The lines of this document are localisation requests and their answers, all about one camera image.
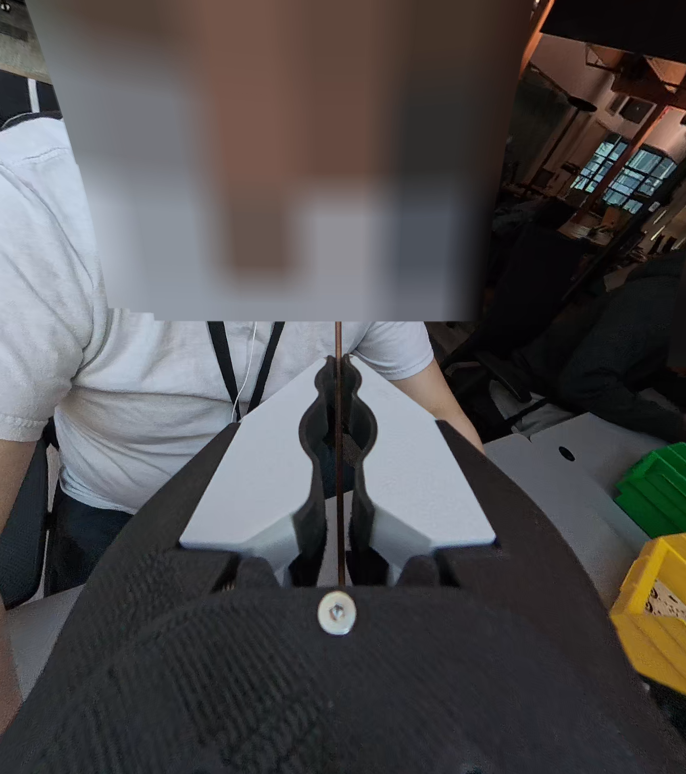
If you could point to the black mesh desk chair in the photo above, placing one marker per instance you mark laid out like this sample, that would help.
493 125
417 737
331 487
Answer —
16 532

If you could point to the dark pants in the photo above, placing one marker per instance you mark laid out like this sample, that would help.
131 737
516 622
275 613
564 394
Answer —
89 544

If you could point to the yellow plastic bin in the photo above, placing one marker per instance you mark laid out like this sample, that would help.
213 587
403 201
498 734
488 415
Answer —
639 641

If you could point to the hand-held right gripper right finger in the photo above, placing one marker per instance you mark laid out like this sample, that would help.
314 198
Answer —
421 484

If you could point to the white t-shirt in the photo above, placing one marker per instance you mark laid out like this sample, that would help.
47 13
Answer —
137 393

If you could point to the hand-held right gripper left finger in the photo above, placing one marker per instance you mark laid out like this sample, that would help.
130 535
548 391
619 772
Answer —
246 484

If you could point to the green stacked bins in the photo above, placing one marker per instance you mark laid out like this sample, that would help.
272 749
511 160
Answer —
669 490

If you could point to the laser-cut wooden parts sheet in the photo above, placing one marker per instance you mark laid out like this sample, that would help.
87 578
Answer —
339 484

